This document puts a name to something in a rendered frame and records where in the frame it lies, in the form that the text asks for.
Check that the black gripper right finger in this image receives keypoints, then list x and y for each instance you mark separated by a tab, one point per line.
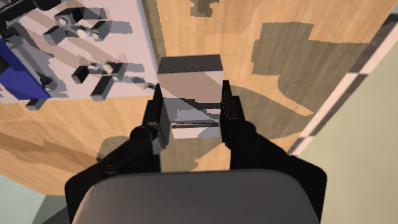
250	150

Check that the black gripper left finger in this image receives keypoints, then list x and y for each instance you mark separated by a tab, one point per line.
137	155

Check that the blue flat metal plate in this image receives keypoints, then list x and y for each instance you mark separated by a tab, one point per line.
20	79

